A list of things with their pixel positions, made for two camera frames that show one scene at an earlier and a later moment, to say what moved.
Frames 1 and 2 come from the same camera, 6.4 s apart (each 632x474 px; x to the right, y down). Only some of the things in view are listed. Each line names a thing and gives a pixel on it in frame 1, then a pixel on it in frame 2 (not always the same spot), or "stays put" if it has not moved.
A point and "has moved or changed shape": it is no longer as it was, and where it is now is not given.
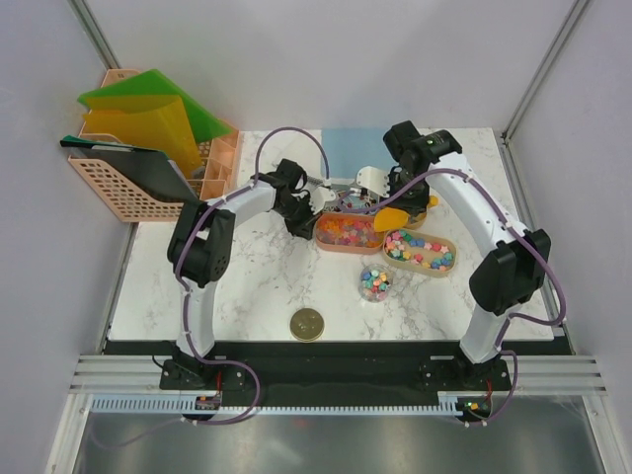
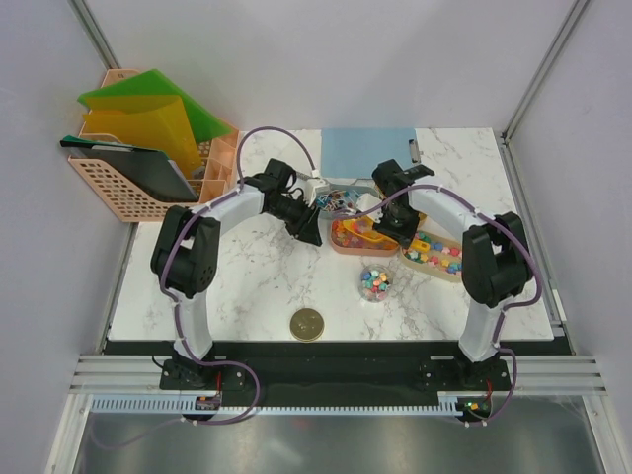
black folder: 151,171 stays put
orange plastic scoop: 389,218 has moved or changed shape
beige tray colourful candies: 428,255 has moved or changed shape
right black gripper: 414,207 → 404,236
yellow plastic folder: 153,122 stays put
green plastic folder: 158,83 stays put
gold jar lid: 306,324 stays put
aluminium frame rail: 536,373 stays put
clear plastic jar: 376,282 stays put
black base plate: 334,366 stays put
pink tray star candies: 348,233 has moved or changed shape
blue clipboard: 346,150 stays put
